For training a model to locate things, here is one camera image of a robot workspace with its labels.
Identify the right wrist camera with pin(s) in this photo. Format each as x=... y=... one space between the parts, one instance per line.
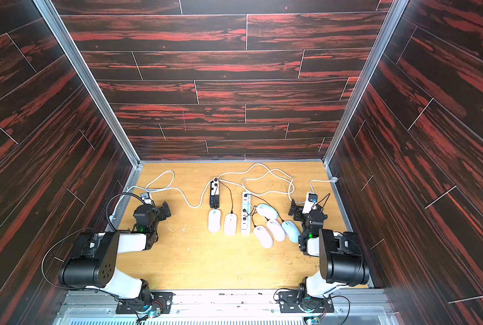
x=310 y=202

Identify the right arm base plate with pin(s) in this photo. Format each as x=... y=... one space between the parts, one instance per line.
x=293 y=301

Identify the white power strip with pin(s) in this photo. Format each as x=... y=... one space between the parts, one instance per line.
x=246 y=224

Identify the pink mouse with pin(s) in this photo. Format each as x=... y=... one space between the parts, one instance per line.
x=264 y=237
x=230 y=224
x=276 y=229

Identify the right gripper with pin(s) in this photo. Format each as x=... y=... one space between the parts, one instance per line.
x=299 y=212

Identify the pink mouse lower right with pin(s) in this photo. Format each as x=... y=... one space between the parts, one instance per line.
x=264 y=237

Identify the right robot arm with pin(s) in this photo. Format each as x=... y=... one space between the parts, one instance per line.
x=341 y=261

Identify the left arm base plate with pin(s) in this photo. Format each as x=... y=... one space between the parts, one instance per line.
x=156 y=303

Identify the pink mouse middle right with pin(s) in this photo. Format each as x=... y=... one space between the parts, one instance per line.
x=276 y=229

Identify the light blue mouse right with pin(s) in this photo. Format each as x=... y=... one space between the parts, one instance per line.
x=291 y=231

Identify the white mouse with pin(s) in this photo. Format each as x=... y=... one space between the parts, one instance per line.
x=214 y=220

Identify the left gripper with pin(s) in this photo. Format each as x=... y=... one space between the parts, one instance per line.
x=160 y=210

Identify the light blue mouse upper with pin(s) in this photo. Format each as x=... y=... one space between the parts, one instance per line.
x=267 y=211

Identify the light blue mouse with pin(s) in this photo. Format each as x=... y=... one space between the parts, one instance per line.
x=291 y=231
x=267 y=211

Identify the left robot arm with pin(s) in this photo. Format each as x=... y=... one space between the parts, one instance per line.
x=91 y=264

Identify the black power strip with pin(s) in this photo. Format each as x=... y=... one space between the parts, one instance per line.
x=214 y=194

